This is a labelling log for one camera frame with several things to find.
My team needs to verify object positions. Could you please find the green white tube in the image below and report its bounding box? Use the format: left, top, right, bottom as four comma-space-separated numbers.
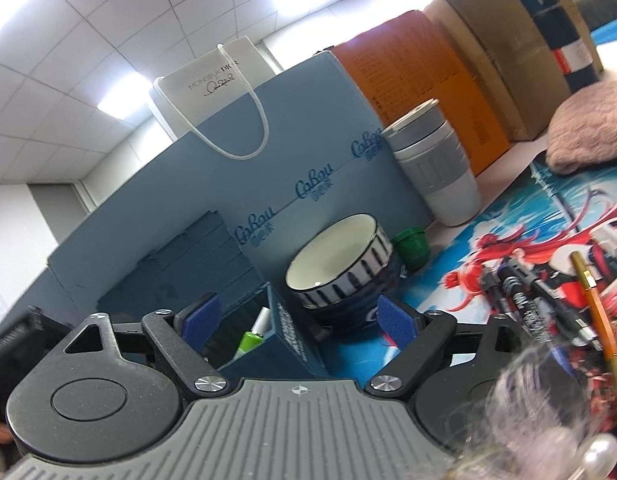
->
234, 307, 272, 360

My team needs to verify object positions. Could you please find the green bottle cap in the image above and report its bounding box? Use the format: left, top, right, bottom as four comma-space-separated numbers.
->
391, 226, 431, 272

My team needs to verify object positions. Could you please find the black marker pen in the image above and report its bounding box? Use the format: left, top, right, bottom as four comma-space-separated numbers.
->
503, 256, 603, 352

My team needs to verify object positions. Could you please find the blue striped ceramic bowl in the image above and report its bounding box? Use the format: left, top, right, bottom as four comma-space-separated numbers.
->
284, 214, 403, 334

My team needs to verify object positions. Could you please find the orange gold pen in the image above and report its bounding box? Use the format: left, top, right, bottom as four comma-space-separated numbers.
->
569, 252, 617, 396

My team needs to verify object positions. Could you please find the anime printed desk mat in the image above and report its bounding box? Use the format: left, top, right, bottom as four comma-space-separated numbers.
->
307, 152, 617, 428

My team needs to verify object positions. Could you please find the blue plastic storage crate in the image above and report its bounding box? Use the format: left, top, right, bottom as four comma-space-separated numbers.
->
94, 209, 331, 380

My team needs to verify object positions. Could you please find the grey white travel mug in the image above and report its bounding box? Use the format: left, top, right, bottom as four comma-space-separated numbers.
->
382, 99, 481, 226

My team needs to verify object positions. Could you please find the right blue cardboard box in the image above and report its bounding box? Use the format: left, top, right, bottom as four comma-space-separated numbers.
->
8, 52, 432, 324

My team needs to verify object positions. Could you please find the pink knitted cloth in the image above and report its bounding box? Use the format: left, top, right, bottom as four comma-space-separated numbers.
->
545, 80, 617, 174

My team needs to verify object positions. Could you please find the orange cardboard box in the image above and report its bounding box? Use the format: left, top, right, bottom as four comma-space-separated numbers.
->
331, 10, 510, 174

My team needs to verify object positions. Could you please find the white paper shopping bag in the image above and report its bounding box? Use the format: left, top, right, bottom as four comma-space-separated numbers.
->
148, 37, 275, 162

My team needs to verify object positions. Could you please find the dark blue thermos flask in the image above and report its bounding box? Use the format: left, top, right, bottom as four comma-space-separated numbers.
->
519, 0, 598, 93

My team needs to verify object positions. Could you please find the brown cardboard box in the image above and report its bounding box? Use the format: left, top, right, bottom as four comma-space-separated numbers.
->
423, 0, 605, 143

